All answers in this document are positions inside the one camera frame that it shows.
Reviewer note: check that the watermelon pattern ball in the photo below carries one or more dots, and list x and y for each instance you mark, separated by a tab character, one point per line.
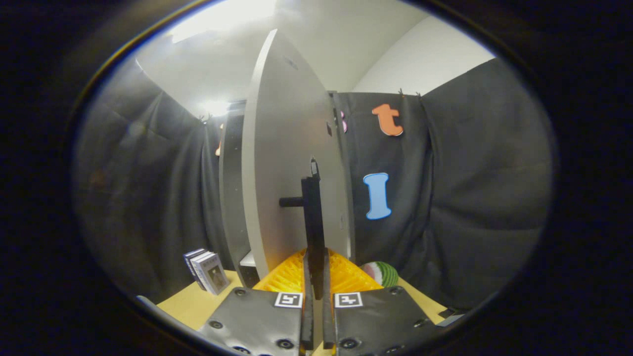
384	274

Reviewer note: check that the grey shoe cabinet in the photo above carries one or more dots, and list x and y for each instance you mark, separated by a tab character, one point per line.
230	198

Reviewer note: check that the black backdrop cloth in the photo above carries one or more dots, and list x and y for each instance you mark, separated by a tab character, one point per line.
470	198

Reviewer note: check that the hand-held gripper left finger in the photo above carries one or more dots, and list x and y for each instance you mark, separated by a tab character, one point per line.
257	316

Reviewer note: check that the small grey book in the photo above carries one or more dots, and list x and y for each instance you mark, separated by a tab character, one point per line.
215	276
195	266
187	261

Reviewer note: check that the white shoe cabinet door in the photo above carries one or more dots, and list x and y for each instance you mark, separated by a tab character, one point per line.
282	148

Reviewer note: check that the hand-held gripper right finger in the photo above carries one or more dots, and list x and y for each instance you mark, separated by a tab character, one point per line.
381	316

